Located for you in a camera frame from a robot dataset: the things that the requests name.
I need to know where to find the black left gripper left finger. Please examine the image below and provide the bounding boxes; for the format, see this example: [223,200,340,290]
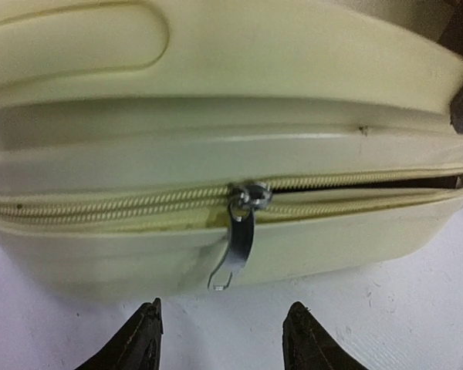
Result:
[77,298,164,370]

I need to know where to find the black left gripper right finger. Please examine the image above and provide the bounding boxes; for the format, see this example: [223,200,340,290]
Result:
[282,301,357,370]

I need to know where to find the silver zipper pull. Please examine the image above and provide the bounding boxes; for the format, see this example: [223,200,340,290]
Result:
[208,181,273,291]

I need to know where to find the pale green hard-shell suitcase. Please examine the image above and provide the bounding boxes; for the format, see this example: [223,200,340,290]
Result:
[0,1,463,300]

